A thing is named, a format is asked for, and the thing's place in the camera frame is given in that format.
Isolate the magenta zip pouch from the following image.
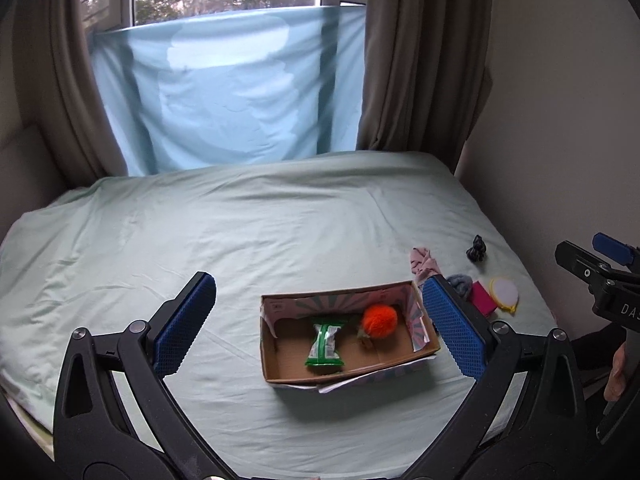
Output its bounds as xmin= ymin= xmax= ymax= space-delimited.
xmin=470 ymin=281 xmax=497 ymax=318

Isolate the white mesh yellow-trim bag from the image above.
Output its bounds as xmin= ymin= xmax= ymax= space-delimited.
xmin=489 ymin=278 xmax=520 ymax=315

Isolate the grey fluffy pouch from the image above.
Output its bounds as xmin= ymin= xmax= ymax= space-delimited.
xmin=447 ymin=273 xmax=474 ymax=301

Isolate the black sock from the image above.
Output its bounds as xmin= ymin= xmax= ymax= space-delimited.
xmin=466 ymin=234 xmax=487 ymax=263

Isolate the orange fluffy pom-pom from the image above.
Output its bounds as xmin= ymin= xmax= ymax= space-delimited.
xmin=359 ymin=304 xmax=398 ymax=339

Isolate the green snack packet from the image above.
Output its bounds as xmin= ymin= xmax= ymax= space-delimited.
xmin=305 ymin=318 xmax=346 ymax=367

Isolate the person's right hand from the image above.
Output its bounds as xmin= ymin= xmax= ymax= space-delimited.
xmin=603 ymin=344 xmax=626 ymax=402

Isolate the pink patterned cloth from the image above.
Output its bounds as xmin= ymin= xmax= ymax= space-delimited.
xmin=409 ymin=247 xmax=442 ymax=288

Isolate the pale green bed sheet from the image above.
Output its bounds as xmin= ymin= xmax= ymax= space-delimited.
xmin=1 ymin=152 xmax=555 ymax=479

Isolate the cardboard box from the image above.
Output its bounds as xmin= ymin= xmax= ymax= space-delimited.
xmin=260 ymin=281 xmax=440 ymax=393

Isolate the brown right curtain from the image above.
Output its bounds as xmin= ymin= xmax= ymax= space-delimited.
xmin=357 ymin=0 xmax=492 ymax=169

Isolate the brown curtain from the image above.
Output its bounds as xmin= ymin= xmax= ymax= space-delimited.
xmin=12 ymin=0 xmax=127 ymax=186
xmin=357 ymin=0 xmax=492 ymax=169

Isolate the light blue window cloth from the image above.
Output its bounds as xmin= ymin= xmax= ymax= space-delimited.
xmin=90 ymin=6 xmax=366 ymax=177

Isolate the brown left curtain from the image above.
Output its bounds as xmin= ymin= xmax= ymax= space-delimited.
xmin=12 ymin=0 xmax=127 ymax=186

